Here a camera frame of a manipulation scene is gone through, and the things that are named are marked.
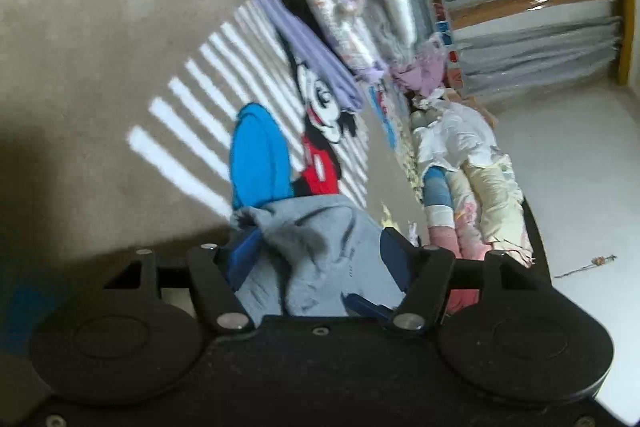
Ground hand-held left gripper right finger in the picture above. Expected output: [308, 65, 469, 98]
[379, 228, 551, 339]

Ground cartoon mouse printed blanket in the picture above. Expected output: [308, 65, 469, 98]
[0, 0, 436, 348]

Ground cream quilt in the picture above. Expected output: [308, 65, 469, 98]
[462, 154, 536, 268]

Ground white crumpled quilt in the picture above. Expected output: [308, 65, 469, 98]
[410, 99, 503, 176]

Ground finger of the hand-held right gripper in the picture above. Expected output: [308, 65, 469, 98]
[342, 293, 401, 326]

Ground colourful picture headboard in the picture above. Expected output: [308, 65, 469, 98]
[422, 0, 467, 94]

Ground small wall cord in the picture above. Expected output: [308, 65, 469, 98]
[554, 254, 619, 280]

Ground stacked grey mats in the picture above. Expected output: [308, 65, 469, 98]
[452, 14, 624, 98]

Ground colour-block bolster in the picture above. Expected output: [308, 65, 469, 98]
[421, 166, 483, 314]

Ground grey sweatpants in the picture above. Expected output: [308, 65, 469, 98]
[217, 194, 418, 329]

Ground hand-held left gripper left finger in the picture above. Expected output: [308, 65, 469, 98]
[102, 227, 264, 336]

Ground pink floral quilt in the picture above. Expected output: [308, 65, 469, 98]
[390, 34, 451, 96]

